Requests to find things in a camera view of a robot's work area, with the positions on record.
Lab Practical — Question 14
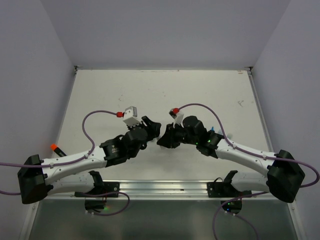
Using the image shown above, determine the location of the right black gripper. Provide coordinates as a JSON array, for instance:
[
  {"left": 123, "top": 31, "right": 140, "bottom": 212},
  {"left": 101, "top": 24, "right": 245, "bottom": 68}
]
[{"left": 157, "top": 121, "right": 199, "bottom": 148}]

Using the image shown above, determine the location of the orange-capped black highlighter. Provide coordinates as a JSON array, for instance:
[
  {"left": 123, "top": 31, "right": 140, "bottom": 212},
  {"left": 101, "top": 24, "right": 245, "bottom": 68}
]
[{"left": 50, "top": 143, "right": 67, "bottom": 157}]

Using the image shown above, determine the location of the green translucent pen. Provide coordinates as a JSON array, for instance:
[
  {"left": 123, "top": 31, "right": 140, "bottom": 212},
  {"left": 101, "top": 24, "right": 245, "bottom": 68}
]
[{"left": 226, "top": 133, "right": 233, "bottom": 139}]

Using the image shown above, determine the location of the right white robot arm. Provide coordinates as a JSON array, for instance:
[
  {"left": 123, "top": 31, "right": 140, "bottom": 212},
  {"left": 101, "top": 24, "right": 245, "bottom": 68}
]
[{"left": 157, "top": 116, "right": 305, "bottom": 203}]

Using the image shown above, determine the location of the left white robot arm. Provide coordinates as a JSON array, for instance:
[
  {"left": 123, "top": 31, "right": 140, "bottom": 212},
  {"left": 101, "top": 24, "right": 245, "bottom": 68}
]
[{"left": 17, "top": 116, "right": 162, "bottom": 205}]

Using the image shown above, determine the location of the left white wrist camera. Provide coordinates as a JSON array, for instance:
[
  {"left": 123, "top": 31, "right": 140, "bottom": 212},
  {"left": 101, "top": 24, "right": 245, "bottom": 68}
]
[{"left": 122, "top": 106, "right": 141, "bottom": 127}]

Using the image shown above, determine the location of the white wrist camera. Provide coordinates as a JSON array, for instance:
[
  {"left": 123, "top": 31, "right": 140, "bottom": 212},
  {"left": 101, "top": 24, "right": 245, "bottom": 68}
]
[
  {"left": 169, "top": 108, "right": 184, "bottom": 127},
  {"left": 122, "top": 106, "right": 141, "bottom": 127}
]

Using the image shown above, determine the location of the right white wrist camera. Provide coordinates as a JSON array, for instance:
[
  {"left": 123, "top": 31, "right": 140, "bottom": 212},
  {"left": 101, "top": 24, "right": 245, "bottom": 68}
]
[{"left": 169, "top": 108, "right": 184, "bottom": 127}]

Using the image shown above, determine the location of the aluminium front rail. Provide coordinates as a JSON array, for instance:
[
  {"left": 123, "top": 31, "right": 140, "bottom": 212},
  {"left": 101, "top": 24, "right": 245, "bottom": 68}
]
[{"left": 32, "top": 178, "right": 296, "bottom": 201}]

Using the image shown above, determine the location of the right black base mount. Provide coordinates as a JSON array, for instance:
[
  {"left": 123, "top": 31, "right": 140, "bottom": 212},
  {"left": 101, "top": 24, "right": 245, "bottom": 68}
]
[{"left": 206, "top": 170, "right": 252, "bottom": 215}]

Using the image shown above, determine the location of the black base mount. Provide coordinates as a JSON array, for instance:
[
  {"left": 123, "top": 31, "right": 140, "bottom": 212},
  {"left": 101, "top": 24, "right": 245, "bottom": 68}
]
[
  {"left": 74, "top": 170, "right": 127, "bottom": 216},
  {"left": 206, "top": 170, "right": 252, "bottom": 215}
]

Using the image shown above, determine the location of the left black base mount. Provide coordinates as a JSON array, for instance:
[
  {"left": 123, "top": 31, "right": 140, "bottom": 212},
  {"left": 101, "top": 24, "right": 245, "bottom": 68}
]
[{"left": 74, "top": 170, "right": 127, "bottom": 216}]

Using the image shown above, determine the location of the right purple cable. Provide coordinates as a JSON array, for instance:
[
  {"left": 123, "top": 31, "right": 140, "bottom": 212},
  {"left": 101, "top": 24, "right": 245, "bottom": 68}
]
[{"left": 169, "top": 103, "right": 320, "bottom": 240}]

